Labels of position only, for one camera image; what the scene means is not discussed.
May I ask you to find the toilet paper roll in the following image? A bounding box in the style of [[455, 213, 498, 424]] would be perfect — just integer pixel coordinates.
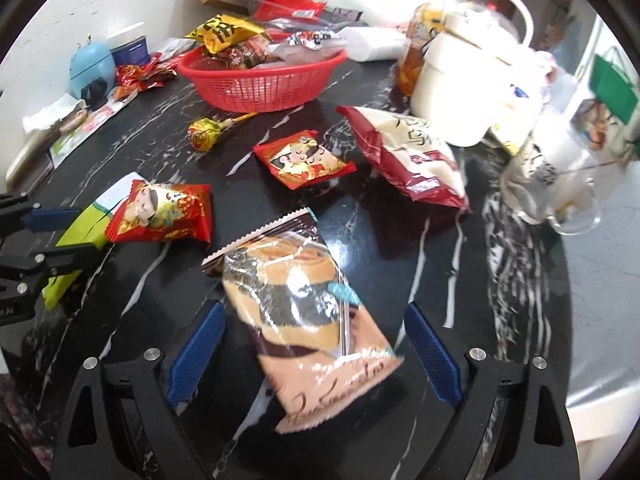
[[339, 25, 412, 64]]

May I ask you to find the green tote bag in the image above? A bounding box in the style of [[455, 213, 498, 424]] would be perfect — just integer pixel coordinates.
[[589, 54, 640, 124]]

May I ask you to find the white tissue paper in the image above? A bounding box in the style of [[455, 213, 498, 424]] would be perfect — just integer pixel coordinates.
[[22, 94, 89, 134]]

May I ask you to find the yellow snack packet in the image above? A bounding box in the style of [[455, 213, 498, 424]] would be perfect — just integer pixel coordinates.
[[184, 13, 267, 55]]

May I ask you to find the red cartoon candy packet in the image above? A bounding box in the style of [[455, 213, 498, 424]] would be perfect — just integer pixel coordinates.
[[104, 178, 214, 244], [253, 129, 358, 191]]

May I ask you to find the green pink wipes packet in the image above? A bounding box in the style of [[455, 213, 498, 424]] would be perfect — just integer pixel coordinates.
[[49, 92, 137, 169]]

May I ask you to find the white green packet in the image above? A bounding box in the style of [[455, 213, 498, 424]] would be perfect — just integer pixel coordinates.
[[42, 172, 145, 312]]

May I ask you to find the orange drink bottle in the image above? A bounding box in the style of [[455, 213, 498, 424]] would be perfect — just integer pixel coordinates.
[[394, 2, 447, 97]]

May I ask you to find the black white small packet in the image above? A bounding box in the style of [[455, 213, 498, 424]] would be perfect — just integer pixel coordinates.
[[284, 29, 337, 52]]

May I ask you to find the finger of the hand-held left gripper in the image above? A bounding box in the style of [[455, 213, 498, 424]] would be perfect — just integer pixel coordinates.
[[0, 191, 84, 235], [0, 242, 103, 293]]

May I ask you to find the gold lollipop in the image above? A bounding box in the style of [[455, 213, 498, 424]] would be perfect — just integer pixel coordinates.
[[187, 112, 259, 154]]

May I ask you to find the blue round device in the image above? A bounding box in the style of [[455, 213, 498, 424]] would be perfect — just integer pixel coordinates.
[[68, 34, 119, 102]]

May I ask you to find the maroon white snack packet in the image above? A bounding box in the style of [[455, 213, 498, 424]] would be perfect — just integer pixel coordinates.
[[335, 105, 472, 212]]

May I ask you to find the brown cake snack packet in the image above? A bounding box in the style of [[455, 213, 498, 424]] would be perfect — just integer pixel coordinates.
[[201, 207, 407, 435]]

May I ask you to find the black hair clip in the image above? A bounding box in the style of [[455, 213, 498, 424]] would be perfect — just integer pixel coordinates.
[[79, 77, 109, 104]]

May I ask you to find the cream kettle with handle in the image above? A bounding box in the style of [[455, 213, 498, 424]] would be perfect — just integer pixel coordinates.
[[411, 0, 537, 149]]

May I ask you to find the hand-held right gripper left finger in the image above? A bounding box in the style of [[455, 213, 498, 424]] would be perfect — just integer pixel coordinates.
[[52, 300, 228, 480]]

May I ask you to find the red plastic basket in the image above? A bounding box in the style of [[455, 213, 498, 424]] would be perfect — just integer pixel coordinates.
[[176, 41, 349, 114]]

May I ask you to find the red plastic bag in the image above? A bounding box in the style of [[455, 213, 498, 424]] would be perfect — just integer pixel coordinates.
[[254, 0, 327, 24]]

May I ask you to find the glass mug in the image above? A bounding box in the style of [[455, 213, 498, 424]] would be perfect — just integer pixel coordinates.
[[501, 129, 604, 237]]

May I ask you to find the pile of red candy sachets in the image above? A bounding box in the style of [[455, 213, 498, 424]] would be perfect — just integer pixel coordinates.
[[114, 54, 179, 99]]

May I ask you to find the yellow white packet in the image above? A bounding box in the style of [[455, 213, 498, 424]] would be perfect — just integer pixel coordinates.
[[491, 124, 532, 157]]

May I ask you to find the thin stir stick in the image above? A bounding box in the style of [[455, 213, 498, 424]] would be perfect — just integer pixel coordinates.
[[554, 159, 632, 177]]

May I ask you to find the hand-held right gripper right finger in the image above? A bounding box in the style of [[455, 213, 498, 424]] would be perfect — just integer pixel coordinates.
[[402, 302, 576, 480]]

